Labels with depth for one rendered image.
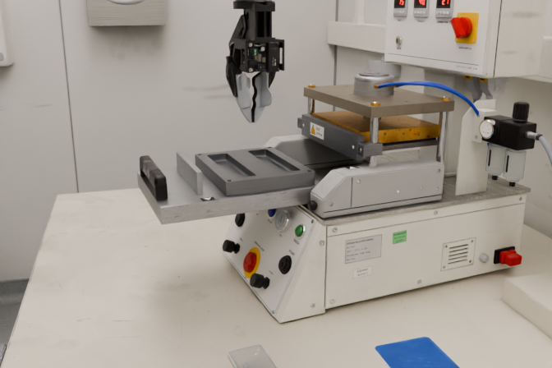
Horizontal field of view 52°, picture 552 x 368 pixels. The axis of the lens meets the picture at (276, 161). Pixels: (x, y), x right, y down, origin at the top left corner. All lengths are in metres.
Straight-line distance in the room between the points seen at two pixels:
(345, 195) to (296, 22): 1.73
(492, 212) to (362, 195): 0.30
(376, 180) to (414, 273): 0.21
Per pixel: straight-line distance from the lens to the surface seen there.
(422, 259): 1.10
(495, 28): 1.09
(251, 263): 1.10
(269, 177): 0.96
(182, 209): 0.92
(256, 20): 0.94
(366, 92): 1.10
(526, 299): 1.10
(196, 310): 1.05
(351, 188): 0.97
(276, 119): 2.65
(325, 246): 0.97
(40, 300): 1.16
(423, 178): 1.05
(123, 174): 2.61
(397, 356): 0.94
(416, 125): 1.10
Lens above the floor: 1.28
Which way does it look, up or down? 15 degrees down
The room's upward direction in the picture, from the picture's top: straight up
